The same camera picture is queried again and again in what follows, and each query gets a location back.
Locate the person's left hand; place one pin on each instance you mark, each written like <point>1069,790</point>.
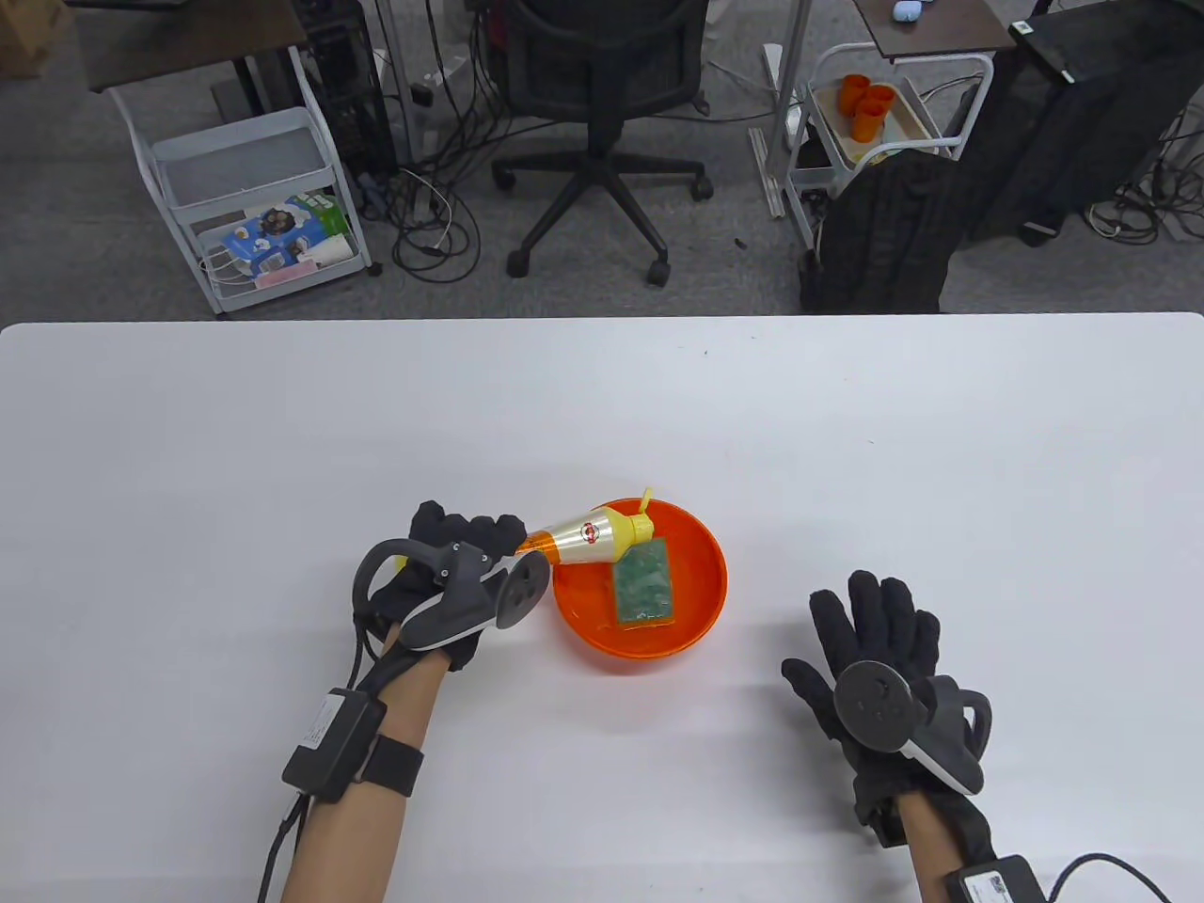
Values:
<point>470,531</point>

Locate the person's right hand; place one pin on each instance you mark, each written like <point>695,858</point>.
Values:
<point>884,630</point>

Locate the yellow dish soap bottle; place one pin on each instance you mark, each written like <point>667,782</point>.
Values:
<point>583,538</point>

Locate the green yellow sponge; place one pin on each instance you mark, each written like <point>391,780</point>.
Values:
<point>644,583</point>

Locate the person's right forearm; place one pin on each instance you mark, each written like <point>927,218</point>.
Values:
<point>926,837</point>

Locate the person's left forearm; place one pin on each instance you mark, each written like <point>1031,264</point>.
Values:
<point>362,847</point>

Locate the black left hand controller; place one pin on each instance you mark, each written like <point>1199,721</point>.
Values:
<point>470,602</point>

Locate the black hand controller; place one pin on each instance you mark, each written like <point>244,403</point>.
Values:
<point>470,602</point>
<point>870,705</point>

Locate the black right hand controller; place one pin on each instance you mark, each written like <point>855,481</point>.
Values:
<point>870,705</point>

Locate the orange plastic bowl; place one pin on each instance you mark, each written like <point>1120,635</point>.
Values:
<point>696,583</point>

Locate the white paper roll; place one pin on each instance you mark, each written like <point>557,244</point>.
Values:
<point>336,249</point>

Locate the pink flat packet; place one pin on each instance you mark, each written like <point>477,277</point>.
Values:
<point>287,273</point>

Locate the green packet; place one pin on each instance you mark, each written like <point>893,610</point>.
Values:
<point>329,214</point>

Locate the blue printed box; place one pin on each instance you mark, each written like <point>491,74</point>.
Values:
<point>273,235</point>

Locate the black backpack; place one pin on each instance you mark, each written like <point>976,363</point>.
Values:
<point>884,235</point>

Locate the pale blue utility cart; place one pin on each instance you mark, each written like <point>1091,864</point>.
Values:
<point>240,165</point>

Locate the black computer tower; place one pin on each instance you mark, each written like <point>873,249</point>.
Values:
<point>343,85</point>

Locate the white utility cart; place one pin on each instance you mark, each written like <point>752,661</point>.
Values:
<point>811,155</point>

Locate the black office chair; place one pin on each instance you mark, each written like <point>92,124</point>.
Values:
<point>602,56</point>

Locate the beige tray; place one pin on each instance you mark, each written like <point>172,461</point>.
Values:
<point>908,122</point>

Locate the orange plastic cup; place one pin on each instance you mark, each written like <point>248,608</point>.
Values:
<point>869,120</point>
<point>881,94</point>
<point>854,91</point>

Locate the silver metal stand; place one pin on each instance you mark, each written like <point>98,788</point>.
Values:
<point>785,94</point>

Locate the large black case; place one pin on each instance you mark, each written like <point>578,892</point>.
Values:
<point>1063,113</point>

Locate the white power strip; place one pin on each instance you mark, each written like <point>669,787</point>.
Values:
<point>773,66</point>

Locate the dark brown desk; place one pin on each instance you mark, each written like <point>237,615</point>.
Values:
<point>179,38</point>

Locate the brown side table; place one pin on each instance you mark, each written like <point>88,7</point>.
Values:
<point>941,23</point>

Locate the small pale blue case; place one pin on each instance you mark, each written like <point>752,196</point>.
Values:
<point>908,9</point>

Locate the cardboard box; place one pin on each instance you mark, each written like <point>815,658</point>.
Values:
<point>28,33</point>

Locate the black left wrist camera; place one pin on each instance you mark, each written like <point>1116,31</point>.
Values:
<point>334,743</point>

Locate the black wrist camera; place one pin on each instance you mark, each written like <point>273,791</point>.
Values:
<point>997,884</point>
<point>334,743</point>

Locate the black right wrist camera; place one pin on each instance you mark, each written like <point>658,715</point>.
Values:
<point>997,884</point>

